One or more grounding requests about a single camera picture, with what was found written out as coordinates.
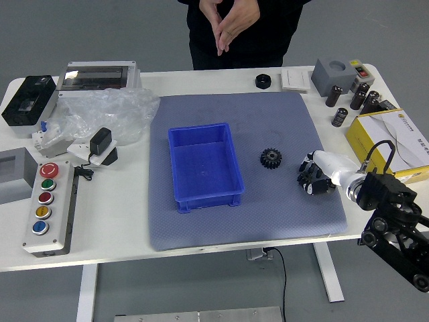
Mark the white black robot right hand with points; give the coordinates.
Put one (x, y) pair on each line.
(335, 166)

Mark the person's right hand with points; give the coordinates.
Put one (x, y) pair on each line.
(211, 10)

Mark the person's left hand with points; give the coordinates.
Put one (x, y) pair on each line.
(239, 18)

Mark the small black gear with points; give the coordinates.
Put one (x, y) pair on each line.
(302, 176)

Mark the black hex nut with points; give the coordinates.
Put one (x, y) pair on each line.
(263, 82)

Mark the big black gear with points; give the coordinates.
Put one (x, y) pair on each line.
(266, 162)

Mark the white wall switch panel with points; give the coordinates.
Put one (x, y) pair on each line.
(295, 80)

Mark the blue plastic box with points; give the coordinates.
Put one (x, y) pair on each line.
(204, 161)

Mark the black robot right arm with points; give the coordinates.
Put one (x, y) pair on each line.
(385, 191)

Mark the yellow white cardboard box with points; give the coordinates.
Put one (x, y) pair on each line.
(362, 134)

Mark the clear-lid distribution box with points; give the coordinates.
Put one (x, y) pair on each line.
(97, 75)

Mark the grey box with window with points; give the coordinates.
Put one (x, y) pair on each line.
(13, 181)

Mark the person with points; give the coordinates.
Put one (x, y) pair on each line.
(275, 27)

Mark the black capacitor with label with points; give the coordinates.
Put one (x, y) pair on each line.
(339, 116)

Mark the dark brown capacitor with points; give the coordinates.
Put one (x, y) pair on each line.
(370, 100)
(333, 95)
(358, 97)

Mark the grey-blue textured mat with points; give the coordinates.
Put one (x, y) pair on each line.
(275, 214)

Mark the small black flat device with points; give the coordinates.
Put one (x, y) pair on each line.
(387, 104)

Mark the grey block with round hole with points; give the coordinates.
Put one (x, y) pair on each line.
(325, 78)

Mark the white table leg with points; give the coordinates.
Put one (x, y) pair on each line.
(86, 292)
(330, 275)

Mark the clear plastic bag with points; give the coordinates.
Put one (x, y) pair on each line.
(107, 110)

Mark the black power adapter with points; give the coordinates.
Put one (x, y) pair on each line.
(100, 141)

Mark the white socket plate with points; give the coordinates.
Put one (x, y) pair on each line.
(78, 149)

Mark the silver metal plate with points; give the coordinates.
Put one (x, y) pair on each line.
(201, 315)

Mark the white circuit breaker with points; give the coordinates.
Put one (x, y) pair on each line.
(50, 149)

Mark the grey five-button control station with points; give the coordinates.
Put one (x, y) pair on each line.
(57, 218)

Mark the grey red-green button switch box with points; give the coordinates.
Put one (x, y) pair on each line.
(363, 71)

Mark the grey under-table bracket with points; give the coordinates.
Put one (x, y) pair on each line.
(258, 254)

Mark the black-lid grey enclosure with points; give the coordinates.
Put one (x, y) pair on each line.
(27, 100)

